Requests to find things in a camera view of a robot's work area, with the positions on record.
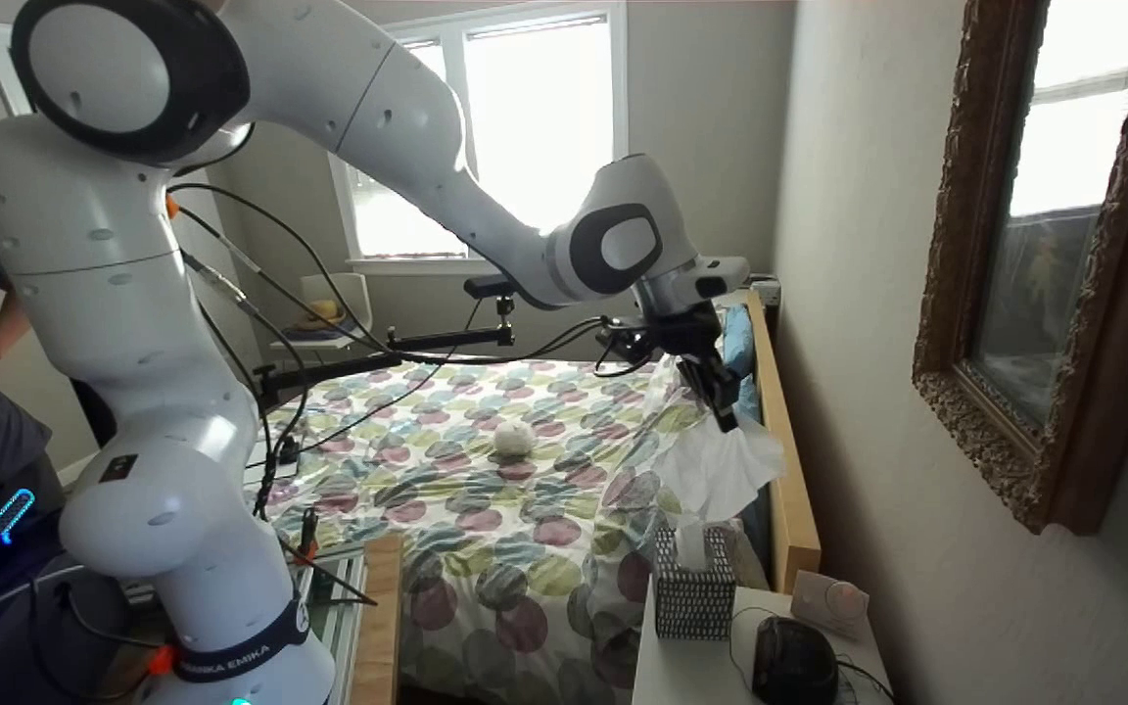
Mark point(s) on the patterned tissue box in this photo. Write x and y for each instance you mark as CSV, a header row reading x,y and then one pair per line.
x,y
696,599

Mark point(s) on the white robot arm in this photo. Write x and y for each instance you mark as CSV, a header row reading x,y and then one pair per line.
x,y
127,95

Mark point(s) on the pink salt lamp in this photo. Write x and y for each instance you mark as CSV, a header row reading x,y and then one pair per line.
x,y
834,603

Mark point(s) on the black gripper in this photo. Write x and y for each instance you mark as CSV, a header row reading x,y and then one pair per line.
x,y
691,339

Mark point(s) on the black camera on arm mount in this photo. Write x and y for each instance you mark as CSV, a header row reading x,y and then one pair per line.
x,y
307,366

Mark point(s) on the black alarm clock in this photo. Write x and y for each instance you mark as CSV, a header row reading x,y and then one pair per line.
x,y
793,663

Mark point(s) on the white bedside cabinet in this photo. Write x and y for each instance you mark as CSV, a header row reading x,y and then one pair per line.
x,y
719,669

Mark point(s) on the white paper towel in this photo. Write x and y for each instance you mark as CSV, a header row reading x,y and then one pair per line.
x,y
715,473

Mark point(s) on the small white ball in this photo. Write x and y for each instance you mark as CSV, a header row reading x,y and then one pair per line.
x,y
511,442

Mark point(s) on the white chair with yellow toy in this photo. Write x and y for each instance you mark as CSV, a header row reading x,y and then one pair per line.
x,y
334,312

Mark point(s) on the wooden bed footboard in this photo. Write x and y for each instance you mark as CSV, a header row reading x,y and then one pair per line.
x,y
377,648

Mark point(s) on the wooden bed headboard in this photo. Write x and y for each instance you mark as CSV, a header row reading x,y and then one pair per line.
x,y
796,540

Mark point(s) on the floral bed cover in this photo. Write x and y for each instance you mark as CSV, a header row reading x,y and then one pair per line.
x,y
522,580

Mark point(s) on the ornate framed mirror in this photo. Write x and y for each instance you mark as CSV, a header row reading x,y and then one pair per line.
x,y
1023,318

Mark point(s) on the blue pillow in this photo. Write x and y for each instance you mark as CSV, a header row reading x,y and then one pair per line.
x,y
738,351

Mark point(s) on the white framed window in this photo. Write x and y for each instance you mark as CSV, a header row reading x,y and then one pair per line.
x,y
541,91

